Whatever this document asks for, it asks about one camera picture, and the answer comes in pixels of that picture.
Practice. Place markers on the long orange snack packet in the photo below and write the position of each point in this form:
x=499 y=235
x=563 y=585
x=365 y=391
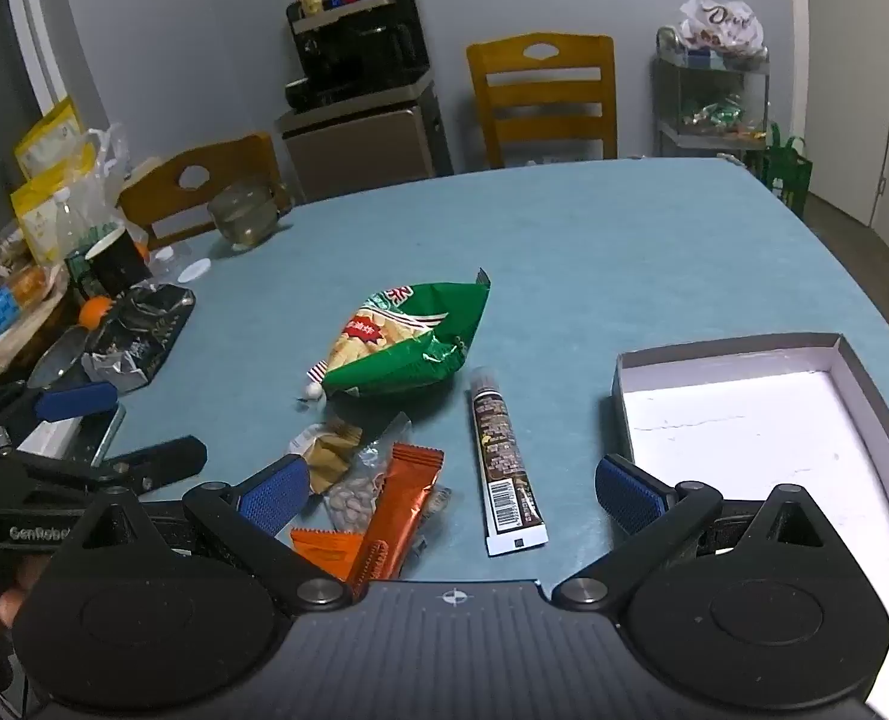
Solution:
x=403 y=502

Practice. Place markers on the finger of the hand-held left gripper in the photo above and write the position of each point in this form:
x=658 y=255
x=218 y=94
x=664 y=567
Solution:
x=167 y=457
x=77 y=399

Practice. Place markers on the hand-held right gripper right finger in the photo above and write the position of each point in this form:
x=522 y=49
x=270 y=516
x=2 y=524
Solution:
x=628 y=495

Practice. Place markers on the black tea bar machine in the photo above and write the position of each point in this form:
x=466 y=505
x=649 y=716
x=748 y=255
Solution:
x=362 y=142

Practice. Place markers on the small white candy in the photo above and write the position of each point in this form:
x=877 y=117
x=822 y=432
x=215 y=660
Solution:
x=311 y=391

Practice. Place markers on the white plastic bag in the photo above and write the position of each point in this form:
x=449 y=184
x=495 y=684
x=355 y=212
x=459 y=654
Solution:
x=722 y=19

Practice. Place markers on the round metal lid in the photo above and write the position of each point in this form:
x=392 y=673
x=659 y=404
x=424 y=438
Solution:
x=58 y=356

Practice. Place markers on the brown tube snack pack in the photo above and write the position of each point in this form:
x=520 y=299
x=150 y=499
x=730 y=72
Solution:
x=501 y=457

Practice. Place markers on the orange fruit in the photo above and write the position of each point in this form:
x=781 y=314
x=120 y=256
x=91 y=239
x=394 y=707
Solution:
x=141 y=249
x=98 y=312

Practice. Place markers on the clear peanut packet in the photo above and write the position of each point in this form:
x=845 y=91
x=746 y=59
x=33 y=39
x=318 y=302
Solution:
x=354 y=499

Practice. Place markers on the black foil bag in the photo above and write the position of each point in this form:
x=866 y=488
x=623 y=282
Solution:
x=141 y=337

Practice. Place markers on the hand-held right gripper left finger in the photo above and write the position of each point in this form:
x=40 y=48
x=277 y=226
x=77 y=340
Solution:
x=276 y=495

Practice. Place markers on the wooden chair with slatted back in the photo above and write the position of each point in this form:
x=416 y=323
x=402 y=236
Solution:
x=542 y=90

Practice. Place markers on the black cup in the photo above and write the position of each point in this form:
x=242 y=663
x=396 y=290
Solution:
x=118 y=262

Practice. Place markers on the clear plastic bag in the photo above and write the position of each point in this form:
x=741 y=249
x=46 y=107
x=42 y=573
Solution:
x=107 y=157

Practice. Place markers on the bread packet with blue label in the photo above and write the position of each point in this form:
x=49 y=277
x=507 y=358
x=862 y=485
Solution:
x=2 y=315

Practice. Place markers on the green chip bag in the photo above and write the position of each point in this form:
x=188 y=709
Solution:
x=407 y=345

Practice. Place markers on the clear plastic bottle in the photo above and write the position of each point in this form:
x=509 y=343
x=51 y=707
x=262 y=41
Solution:
x=66 y=221

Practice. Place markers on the green tote bag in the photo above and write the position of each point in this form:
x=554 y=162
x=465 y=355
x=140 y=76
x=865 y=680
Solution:
x=789 y=180

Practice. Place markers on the tan snack packet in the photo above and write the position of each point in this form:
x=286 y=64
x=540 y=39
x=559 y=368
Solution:
x=332 y=454

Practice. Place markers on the metal trolley cart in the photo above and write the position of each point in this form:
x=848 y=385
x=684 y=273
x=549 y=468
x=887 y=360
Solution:
x=669 y=90

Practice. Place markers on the white round lid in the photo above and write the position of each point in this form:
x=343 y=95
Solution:
x=193 y=269

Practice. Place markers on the glass jar on table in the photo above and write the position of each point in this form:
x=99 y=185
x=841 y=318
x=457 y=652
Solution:
x=246 y=217

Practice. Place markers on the wooden chair with round hole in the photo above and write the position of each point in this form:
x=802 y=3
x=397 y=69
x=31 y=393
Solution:
x=159 y=187

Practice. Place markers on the small orange snack packet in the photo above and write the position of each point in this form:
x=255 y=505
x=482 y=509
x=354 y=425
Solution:
x=324 y=549

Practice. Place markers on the white cardboard box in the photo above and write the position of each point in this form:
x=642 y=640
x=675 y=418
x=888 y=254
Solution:
x=752 y=427

